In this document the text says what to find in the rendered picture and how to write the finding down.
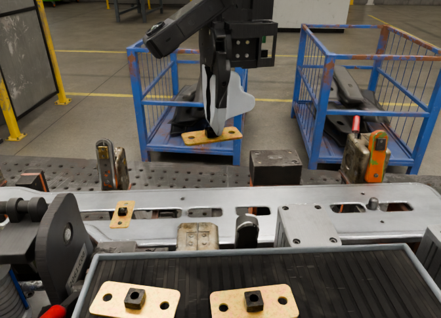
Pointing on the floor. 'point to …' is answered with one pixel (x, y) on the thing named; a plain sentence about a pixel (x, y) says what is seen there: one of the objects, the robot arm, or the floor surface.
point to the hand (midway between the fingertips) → (211, 124)
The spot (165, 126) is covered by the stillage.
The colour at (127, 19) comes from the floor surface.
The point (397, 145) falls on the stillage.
